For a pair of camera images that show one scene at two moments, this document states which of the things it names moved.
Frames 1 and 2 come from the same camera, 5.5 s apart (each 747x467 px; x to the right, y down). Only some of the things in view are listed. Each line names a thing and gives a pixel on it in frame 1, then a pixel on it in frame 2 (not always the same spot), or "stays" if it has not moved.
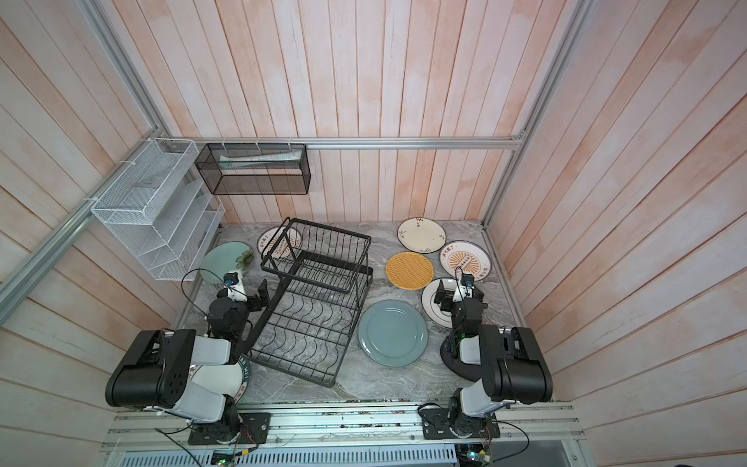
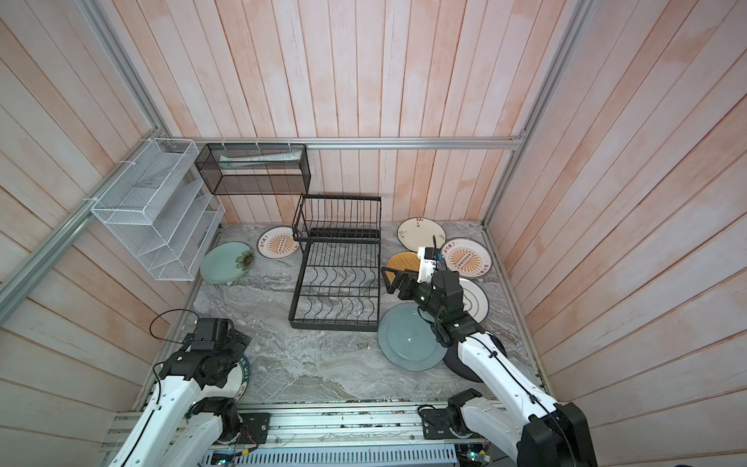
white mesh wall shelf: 161,210 stays
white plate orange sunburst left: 279,242 stays
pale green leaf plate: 225,258 stays
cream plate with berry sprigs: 421,235 stays
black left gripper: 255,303 → 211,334
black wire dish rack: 314,277 → 338,281
